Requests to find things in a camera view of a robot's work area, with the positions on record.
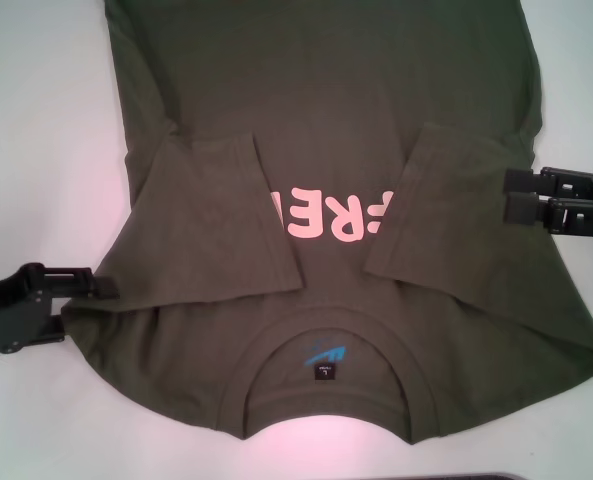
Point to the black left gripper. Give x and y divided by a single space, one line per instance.
11 310

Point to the dark green printed T-shirt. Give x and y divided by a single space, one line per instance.
326 100

